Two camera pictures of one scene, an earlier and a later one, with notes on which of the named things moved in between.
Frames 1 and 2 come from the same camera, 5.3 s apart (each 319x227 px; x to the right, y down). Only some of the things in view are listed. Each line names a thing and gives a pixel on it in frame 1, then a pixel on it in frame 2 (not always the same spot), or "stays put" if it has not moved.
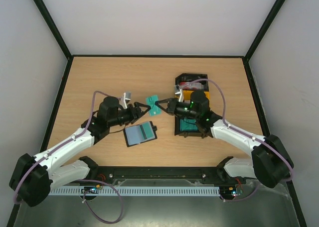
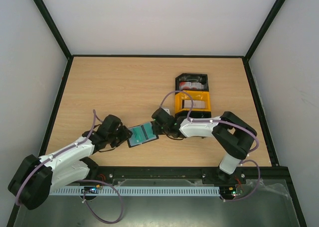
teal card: x=148 y=130 stays put
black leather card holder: x=140 y=134 stays put
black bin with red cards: x=192 y=81 stays put
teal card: x=155 y=110 → x=138 y=136
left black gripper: x=138 y=114 → x=125 y=135
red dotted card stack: x=191 y=85 stays put
